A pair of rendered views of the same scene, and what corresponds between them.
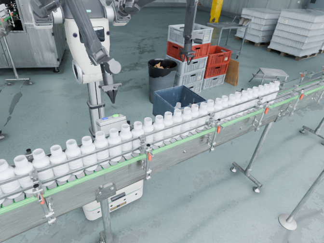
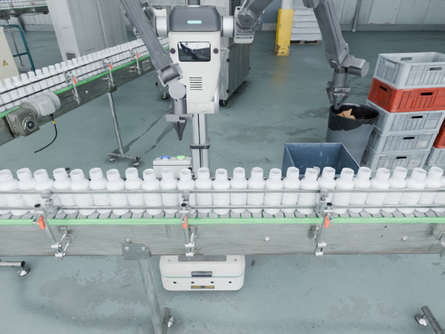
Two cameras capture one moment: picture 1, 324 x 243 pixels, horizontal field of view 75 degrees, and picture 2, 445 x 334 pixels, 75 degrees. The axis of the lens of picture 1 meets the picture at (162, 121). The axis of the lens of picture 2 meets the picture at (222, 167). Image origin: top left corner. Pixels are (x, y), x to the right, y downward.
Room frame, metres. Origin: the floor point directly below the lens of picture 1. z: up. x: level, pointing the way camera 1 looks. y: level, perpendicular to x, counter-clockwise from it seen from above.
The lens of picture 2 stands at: (0.23, -0.45, 1.69)
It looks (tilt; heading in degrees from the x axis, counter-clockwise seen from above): 33 degrees down; 36
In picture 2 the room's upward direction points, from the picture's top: straight up
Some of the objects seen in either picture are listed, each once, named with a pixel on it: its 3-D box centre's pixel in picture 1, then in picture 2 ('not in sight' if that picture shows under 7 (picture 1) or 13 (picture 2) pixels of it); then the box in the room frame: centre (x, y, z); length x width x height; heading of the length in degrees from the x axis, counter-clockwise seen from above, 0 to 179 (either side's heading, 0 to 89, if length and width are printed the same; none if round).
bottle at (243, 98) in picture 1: (241, 102); (411, 190); (1.26, -0.51, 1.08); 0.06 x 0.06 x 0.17
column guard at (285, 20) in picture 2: not in sight; (283, 32); (8.00, 3.14, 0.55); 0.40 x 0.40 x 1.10; 36
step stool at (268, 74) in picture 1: (267, 79); not in sight; (3.99, -1.98, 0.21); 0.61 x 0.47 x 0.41; 179
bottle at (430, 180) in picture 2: (246, 100); (427, 189); (1.30, -0.56, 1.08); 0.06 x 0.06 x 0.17
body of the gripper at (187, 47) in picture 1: (187, 47); (339, 80); (1.53, -0.13, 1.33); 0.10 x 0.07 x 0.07; 37
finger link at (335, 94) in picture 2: (187, 58); (337, 97); (1.51, -0.14, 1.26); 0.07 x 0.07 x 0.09; 37
